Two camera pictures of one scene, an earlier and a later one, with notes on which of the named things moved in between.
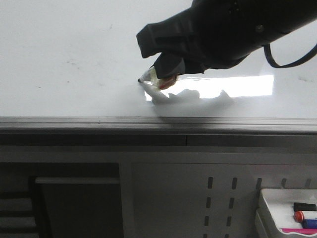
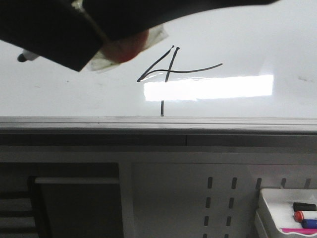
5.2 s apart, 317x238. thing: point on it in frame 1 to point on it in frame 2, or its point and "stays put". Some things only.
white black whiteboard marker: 150,76 to 117,51
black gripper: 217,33 to 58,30
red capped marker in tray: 299,215 stays put
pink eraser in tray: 307,231 stays put
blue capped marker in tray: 311,223 stays put
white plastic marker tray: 275,210 stays put
